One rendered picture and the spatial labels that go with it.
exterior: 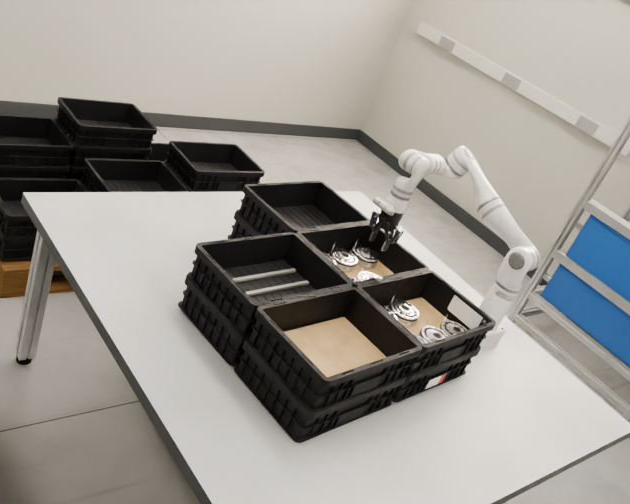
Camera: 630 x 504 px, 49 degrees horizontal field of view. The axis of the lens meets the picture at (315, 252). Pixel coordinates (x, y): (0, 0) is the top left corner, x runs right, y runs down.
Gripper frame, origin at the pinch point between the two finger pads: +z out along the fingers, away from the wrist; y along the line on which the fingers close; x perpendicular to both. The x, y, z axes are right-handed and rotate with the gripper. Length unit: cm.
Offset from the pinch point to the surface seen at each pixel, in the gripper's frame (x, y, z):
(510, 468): 11, -81, 24
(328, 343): 47, -30, 10
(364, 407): 46, -49, 18
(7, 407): 97, 49, 92
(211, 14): -107, 270, 5
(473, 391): -6, -54, 23
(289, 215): 10.7, 34.0, 9.4
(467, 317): -7.9, -38.9, 4.9
